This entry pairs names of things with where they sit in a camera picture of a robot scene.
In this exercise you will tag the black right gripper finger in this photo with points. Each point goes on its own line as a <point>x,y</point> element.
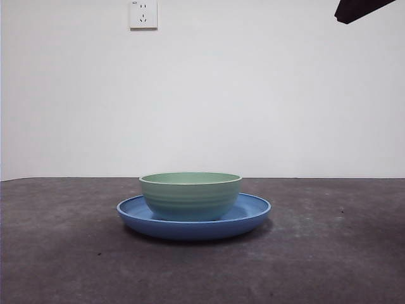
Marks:
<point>354,9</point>

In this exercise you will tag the green ribbed bowl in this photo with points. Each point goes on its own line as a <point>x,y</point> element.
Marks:
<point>190,199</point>

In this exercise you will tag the blue plate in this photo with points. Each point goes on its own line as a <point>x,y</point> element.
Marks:
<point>193,229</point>

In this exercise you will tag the white wall socket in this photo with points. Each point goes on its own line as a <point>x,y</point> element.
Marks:
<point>143,16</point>

